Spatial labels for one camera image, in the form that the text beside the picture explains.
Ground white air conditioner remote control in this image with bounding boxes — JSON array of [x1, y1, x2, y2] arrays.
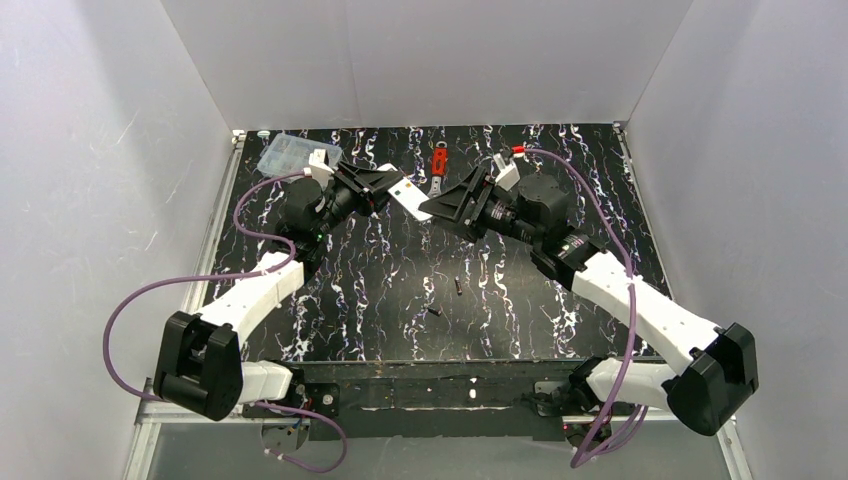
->
[[377, 163, 433, 223]]

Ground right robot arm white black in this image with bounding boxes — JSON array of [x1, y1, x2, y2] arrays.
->
[[419, 168, 759, 436]]

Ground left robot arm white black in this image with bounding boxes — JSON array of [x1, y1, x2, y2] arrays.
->
[[153, 161, 429, 421]]

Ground clear plastic screw box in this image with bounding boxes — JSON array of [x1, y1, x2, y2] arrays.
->
[[257, 133, 343, 178]]

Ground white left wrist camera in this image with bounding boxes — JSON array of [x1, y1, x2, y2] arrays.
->
[[304, 149, 335, 190]]

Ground red handled adjustable wrench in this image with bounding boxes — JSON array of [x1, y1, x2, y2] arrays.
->
[[428, 140, 448, 198]]

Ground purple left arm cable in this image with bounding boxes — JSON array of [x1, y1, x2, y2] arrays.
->
[[101, 168, 348, 475]]

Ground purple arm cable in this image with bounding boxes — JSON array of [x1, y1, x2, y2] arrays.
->
[[523, 146, 651, 470], [101, 168, 348, 475]]

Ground black front mounting rail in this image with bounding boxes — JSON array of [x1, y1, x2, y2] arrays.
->
[[280, 359, 599, 441]]

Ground aluminium table frame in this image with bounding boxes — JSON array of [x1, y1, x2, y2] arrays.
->
[[122, 129, 753, 480]]

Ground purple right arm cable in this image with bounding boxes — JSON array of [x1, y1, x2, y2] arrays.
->
[[523, 146, 651, 470]]

